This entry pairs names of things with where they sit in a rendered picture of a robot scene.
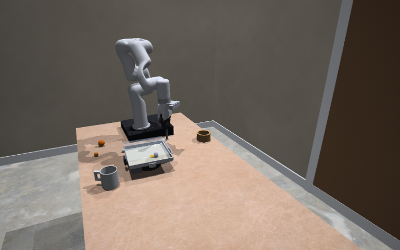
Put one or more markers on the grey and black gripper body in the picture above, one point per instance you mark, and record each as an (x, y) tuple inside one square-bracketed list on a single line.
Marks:
[(164, 110)]

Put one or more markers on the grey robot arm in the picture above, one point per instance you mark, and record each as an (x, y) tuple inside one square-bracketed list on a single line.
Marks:
[(140, 49)]

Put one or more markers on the grey mug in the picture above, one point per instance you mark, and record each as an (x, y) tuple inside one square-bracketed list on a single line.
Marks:
[(109, 181)]

